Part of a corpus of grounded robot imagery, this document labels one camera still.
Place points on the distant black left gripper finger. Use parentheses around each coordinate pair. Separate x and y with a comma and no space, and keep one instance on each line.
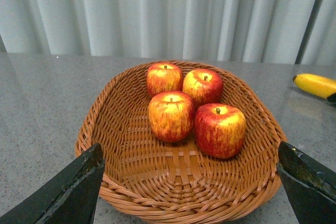
(332,99)

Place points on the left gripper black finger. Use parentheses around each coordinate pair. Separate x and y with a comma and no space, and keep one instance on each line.
(69,197)
(309,185)

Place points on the long yellow front banana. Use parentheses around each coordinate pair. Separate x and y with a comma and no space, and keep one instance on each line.
(314,84)

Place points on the large red front apple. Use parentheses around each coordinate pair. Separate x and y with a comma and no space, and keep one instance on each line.
(219,130)

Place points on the white pleated curtain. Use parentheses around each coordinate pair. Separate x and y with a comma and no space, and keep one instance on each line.
(274,31)

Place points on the red apple in basket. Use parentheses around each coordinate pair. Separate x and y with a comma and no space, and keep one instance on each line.
(203,86)

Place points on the left brown wicker basket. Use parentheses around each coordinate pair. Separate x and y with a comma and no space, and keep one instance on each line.
(177,183)

